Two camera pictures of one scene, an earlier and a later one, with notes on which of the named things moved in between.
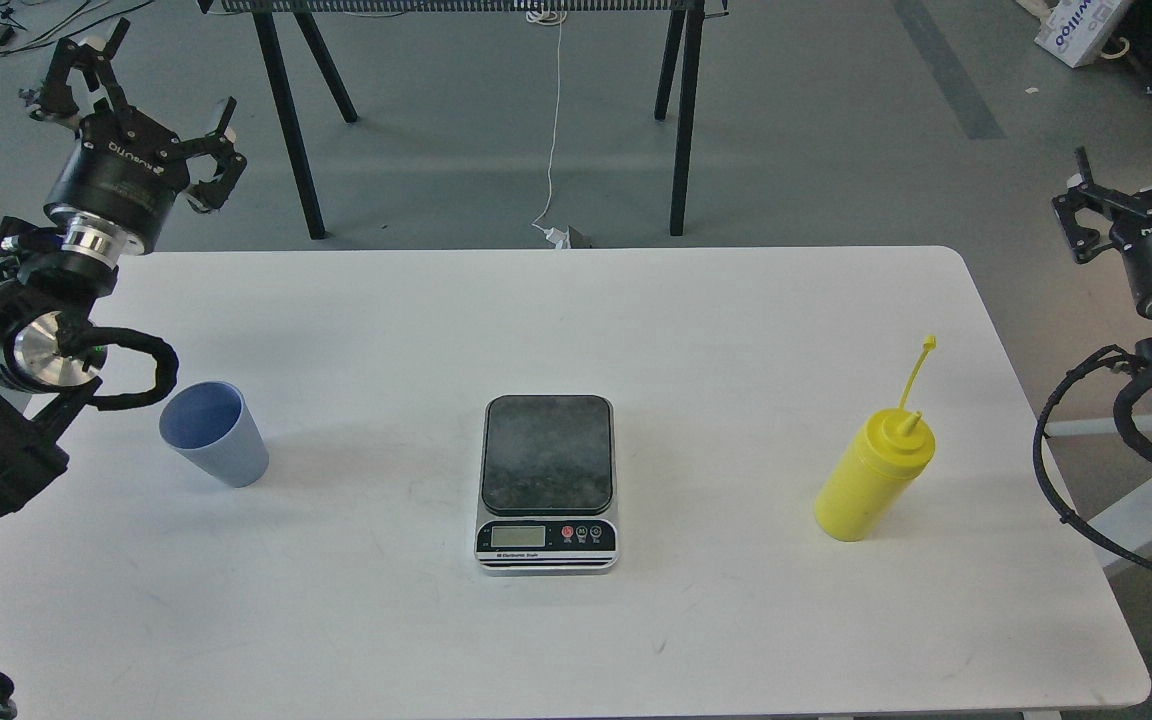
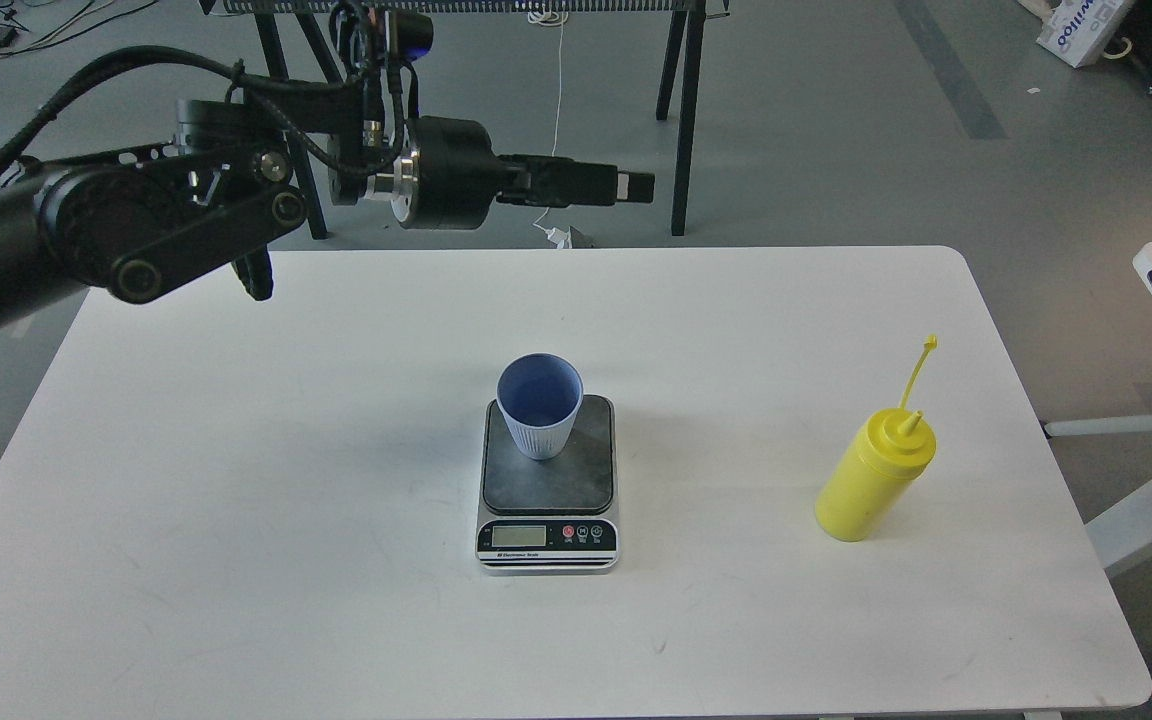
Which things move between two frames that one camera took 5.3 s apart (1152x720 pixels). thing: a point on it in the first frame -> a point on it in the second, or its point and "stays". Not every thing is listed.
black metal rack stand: [684, 26] stays
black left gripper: [123, 168] -> [452, 177]
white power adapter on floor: [561, 240] stays
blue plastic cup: [209, 424] -> [540, 394]
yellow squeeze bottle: [877, 467] stays
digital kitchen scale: [547, 495] stays
